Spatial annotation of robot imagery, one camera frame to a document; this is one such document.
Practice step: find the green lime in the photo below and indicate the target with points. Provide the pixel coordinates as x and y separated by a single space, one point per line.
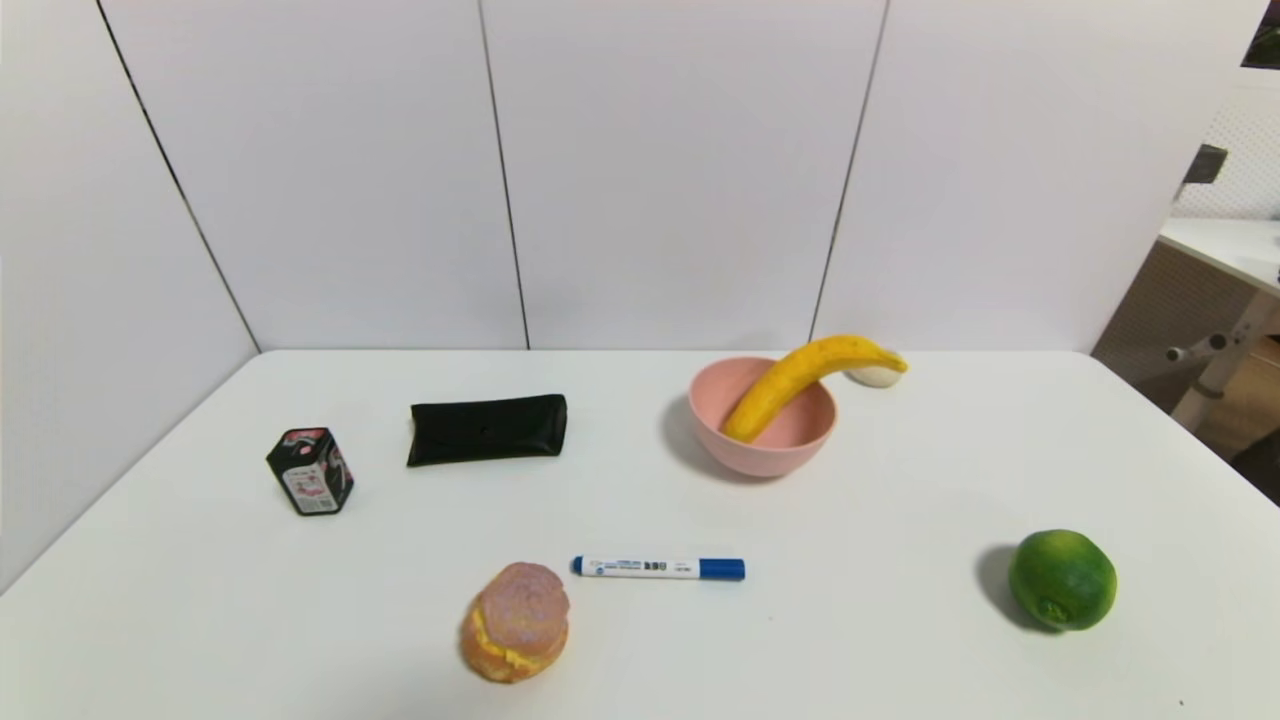
1063 580

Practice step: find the beige round bun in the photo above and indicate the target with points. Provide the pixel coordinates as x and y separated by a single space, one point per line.
875 378

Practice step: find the blue white marker pen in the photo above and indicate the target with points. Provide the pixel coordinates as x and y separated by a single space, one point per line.
650 568

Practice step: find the pink bowl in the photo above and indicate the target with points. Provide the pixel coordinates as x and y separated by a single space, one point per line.
765 450

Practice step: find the dark screen corner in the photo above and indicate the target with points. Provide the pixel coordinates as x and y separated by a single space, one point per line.
1265 45

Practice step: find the black tin with pink print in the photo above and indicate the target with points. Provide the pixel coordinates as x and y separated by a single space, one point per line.
310 475

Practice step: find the yellow banana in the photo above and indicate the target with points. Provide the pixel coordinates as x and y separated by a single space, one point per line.
790 385

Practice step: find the white desk with mesh panel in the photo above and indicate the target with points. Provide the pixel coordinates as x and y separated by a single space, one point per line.
1160 310

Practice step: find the cream puff pastry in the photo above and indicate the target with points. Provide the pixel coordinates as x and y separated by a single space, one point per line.
517 622

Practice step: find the black wall mounted bracket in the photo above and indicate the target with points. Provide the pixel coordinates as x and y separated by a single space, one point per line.
1205 164

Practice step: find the white perforated panel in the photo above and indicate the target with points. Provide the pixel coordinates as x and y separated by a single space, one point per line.
1245 150

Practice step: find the black soft pouch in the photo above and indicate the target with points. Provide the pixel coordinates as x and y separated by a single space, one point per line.
487 430

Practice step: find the white desk leg with knobs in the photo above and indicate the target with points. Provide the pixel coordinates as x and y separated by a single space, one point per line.
1225 365

